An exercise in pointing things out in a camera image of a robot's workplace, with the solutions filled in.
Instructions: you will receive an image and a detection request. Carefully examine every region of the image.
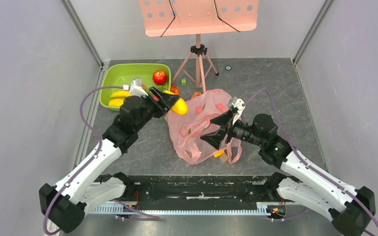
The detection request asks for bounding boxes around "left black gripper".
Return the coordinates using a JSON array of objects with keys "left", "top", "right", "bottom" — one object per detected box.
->
[{"left": 134, "top": 86, "right": 180, "bottom": 131}]

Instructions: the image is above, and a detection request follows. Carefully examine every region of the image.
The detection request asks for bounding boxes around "yellow fruit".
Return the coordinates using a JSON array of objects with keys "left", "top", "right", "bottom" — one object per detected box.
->
[{"left": 163, "top": 90, "right": 188, "bottom": 116}]

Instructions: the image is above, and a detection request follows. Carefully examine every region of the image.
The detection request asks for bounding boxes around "red fruit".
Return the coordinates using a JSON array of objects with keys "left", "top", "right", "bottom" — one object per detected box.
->
[{"left": 152, "top": 70, "right": 168, "bottom": 86}]

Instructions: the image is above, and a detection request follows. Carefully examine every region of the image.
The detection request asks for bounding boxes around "pink plastic bag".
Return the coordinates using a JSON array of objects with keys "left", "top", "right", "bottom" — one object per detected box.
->
[{"left": 165, "top": 89, "right": 242, "bottom": 165}]

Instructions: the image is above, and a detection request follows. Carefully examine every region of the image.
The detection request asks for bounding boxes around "yellow fake banana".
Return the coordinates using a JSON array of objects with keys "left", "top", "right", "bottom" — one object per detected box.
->
[{"left": 109, "top": 90, "right": 131, "bottom": 99}]

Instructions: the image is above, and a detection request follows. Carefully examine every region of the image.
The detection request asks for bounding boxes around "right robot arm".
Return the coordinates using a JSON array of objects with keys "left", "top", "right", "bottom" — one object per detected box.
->
[{"left": 200, "top": 111, "right": 376, "bottom": 236}]

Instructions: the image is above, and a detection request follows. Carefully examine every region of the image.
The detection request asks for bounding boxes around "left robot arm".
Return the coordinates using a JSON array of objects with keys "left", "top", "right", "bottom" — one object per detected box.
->
[{"left": 39, "top": 86, "right": 188, "bottom": 236}]

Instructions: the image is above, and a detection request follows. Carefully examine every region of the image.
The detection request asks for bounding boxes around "yellow fake mango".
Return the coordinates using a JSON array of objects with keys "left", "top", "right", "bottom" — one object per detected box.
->
[{"left": 108, "top": 98, "right": 125, "bottom": 107}]

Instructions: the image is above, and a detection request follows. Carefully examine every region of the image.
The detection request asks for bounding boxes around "orange arch toy block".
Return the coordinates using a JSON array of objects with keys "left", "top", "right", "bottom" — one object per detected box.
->
[{"left": 170, "top": 85, "right": 180, "bottom": 95}]

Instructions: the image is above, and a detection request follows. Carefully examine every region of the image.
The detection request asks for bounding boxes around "yellow wooden block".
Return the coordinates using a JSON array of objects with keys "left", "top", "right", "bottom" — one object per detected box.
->
[{"left": 213, "top": 150, "right": 225, "bottom": 158}]

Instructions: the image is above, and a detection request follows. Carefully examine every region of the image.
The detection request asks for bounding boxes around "brown wooden block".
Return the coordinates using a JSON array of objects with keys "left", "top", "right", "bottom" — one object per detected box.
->
[{"left": 219, "top": 153, "right": 229, "bottom": 163}]

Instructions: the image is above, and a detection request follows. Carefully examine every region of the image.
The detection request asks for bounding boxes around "yellow butterfly toy block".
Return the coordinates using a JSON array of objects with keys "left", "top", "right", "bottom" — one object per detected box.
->
[{"left": 191, "top": 92, "right": 202, "bottom": 99}]

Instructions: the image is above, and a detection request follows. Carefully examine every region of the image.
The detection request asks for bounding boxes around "green plastic basin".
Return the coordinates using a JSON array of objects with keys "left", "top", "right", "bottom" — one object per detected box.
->
[{"left": 99, "top": 63, "right": 171, "bottom": 111}]

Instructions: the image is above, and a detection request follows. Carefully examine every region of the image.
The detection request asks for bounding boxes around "pink music stand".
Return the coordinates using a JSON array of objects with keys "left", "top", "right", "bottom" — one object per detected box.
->
[{"left": 139, "top": 0, "right": 259, "bottom": 91}]

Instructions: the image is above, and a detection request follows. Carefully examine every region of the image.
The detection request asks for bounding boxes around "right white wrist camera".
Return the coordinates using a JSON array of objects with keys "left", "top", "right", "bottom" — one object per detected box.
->
[{"left": 229, "top": 97, "right": 245, "bottom": 125}]

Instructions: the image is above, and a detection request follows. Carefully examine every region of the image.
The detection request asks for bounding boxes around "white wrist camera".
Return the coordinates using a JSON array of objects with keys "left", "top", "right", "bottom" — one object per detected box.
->
[
  {"left": 123, "top": 78, "right": 148, "bottom": 97},
  {"left": 229, "top": 97, "right": 245, "bottom": 125}
]

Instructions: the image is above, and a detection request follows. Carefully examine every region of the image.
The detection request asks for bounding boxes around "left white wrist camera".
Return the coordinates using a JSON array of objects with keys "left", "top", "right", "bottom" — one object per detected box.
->
[{"left": 123, "top": 78, "right": 148, "bottom": 97}]

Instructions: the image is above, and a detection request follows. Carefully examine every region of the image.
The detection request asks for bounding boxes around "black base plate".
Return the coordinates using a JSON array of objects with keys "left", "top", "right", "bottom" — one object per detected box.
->
[{"left": 118, "top": 175, "right": 282, "bottom": 210}]

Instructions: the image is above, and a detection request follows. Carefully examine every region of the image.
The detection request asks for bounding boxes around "white cable duct rail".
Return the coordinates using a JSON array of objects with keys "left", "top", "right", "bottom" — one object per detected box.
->
[{"left": 89, "top": 202, "right": 271, "bottom": 216}]

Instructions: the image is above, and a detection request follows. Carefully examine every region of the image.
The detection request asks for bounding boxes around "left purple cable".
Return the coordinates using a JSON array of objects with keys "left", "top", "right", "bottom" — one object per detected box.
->
[{"left": 43, "top": 86, "right": 162, "bottom": 236}]

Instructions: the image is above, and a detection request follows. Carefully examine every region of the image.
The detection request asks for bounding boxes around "purple cable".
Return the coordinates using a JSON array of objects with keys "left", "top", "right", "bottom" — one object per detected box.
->
[
  {"left": 43, "top": 86, "right": 162, "bottom": 236},
  {"left": 243, "top": 88, "right": 378, "bottom": 236}
]

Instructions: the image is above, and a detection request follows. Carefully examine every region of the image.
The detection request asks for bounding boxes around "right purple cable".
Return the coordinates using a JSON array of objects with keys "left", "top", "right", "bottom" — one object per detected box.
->
[{"left": 243, "top": 88, "right": 378, "bottom": 236}]

